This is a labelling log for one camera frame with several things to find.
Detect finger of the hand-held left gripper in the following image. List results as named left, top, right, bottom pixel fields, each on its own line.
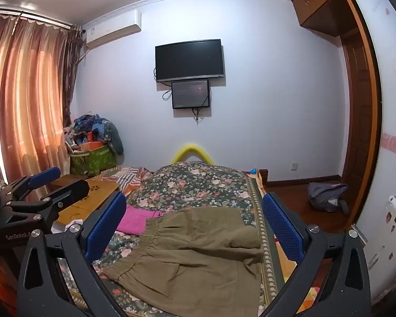
left=7, top=180, right=90, bottom=221
left=2, top=167, right=62, bottom=203

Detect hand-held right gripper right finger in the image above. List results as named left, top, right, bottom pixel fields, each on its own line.
left=262, top=192, right=372, bottom=317

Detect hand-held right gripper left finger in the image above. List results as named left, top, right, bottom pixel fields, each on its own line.
left=16, top=192, right=128, bottom=317

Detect olive green pants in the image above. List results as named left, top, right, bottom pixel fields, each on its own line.
left=102, top=206, right=265, bottom=315

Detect wooden lap table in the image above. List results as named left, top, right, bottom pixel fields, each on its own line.
left=49, top=175, right=120, bottom=228

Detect pink folded cloth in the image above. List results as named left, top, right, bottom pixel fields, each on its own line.
left=115, top=204, right=166, bottom=236

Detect green fabric bag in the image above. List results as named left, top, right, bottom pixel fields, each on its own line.
left=69, top=143, right=117, bottom=178

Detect white cloth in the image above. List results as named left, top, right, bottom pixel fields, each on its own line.
left=51, top=221, right=74, bottom=234

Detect grey backpack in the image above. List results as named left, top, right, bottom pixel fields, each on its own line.
left=308, top=182, right=351, bottom=216

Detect striped cloth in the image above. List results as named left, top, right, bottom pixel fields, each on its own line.
left=96, top=167, right=153, bottom=193

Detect pile of clothes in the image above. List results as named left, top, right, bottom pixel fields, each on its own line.
left=64, top=114, right=125, bottom=156

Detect pink sheer curtain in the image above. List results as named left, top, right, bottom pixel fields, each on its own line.
left=0, top=10, right=71, bottom=185

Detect floral bed blanket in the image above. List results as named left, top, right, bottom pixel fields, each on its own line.
left=58, top=161, right=286, bottom=317

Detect white appliance with stickers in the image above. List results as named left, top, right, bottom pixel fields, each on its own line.
left=358, top=190, right=396, bottom=306

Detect brown patterned curtain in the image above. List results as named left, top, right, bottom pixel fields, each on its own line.
left=63, top=24, right=87, bottom=131

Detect yellow foam tube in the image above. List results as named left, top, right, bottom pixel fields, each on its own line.
left=172, top=143, right=216, bottom=166

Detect wooden door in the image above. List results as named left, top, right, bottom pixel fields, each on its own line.
left=340, top=0, right=383, bottom=225

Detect white air conditioner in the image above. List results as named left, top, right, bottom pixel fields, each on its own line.
left=82, top=9, right=142, bottom=49

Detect wooden upper cabinet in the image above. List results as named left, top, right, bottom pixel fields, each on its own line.
left=292, top=0, right=365, bottom=38

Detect small black wall monitor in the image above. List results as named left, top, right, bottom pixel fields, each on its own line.
left=171, top=79, right=211, bottom=110

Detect black wall television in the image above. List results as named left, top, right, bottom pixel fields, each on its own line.
left=155, top=39, right=225, bottom=83

